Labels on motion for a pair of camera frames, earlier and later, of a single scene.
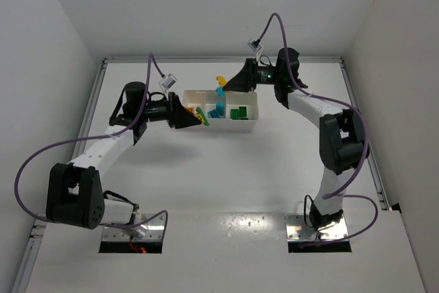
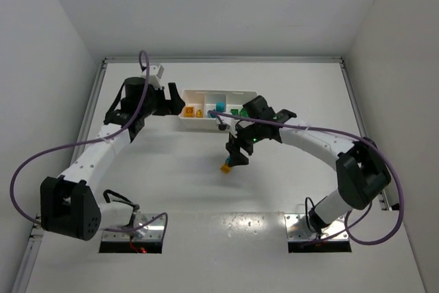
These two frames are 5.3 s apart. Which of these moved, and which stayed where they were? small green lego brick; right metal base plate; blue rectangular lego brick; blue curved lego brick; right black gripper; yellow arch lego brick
Moved: right black gripper; yellow arch lego brick
Stayed: right metal base plate; small green lego brick; blue rectangular lego brick; blue curved lego brick
